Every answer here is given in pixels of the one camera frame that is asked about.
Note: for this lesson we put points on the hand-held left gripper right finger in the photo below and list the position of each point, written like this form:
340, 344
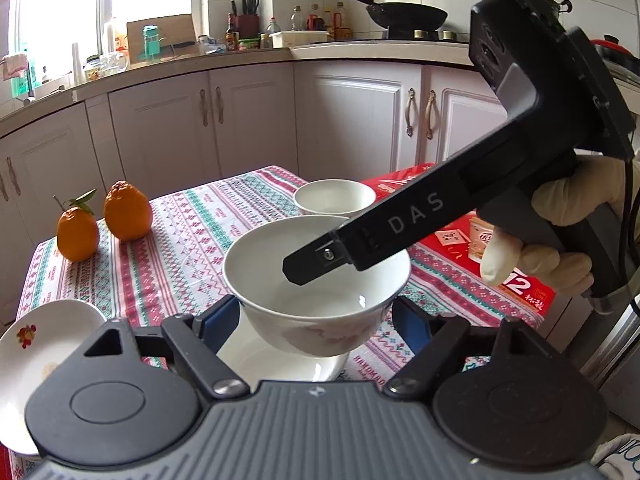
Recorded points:
410, 322

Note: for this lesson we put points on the knife block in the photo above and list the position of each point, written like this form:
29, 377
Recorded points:
247, 25

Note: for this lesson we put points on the large white plate fruit print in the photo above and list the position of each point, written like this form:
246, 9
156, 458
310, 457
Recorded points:
260, 365

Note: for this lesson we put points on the red printed box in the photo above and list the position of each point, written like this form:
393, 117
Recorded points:
395, 185

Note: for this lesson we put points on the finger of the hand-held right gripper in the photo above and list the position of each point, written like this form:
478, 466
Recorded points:
312, 262

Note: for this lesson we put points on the green water bottle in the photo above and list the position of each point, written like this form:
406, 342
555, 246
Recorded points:
152, 40

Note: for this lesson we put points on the white flower-pattern plate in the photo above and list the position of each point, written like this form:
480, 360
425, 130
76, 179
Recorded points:
30, 375

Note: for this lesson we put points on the glass jar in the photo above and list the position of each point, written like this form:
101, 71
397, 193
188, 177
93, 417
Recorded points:
93, 70

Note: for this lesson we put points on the stainless steel appliance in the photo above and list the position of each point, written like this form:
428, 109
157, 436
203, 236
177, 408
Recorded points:
615, 350

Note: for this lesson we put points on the glass cup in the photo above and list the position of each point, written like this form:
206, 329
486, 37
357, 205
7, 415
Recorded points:
116, 64

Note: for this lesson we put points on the person's right hand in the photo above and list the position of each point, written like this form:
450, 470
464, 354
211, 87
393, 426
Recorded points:
585, 190

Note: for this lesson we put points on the red seasoning bottle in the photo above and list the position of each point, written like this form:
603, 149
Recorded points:
315, 19

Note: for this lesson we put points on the gas stove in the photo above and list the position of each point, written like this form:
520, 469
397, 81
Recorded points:
425, 35

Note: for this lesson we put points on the oil bottle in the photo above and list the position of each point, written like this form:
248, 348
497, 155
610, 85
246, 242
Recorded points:
341, 22

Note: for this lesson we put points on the patterned tablecloth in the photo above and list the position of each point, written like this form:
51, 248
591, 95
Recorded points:
190, 240

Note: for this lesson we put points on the clear seasoning bottle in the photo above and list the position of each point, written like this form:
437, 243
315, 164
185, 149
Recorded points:
297, 20

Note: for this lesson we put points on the bumpy orange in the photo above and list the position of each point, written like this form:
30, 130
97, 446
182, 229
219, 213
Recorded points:
127, 212

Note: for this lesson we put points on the white rectangular container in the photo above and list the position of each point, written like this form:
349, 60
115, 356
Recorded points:
300, 39

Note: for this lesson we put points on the white patterned cloth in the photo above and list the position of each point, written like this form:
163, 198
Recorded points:
620, 460

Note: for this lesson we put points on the kitchen countertop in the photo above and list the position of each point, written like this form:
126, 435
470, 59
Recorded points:
150, 67

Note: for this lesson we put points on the white bowl pink floral print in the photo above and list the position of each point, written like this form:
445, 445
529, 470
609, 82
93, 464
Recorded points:
320, 320
330, 195

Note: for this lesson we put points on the black wok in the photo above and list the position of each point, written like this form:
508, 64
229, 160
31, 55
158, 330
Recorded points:
405, 15

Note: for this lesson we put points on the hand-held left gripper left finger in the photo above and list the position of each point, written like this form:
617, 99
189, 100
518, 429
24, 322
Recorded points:
220, 320

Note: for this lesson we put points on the red black pressure cooker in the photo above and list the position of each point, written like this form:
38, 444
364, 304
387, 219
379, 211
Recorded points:
615, 55

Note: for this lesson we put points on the white kitchen cabinets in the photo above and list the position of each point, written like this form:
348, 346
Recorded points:
350, 120

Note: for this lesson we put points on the orange with green leaf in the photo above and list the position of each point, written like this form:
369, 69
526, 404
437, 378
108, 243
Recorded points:
77, 235

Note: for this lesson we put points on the window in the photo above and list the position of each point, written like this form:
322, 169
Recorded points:
60, 5

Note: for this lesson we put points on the dark sauce bottle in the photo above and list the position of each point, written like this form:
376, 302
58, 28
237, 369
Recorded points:
231, 35

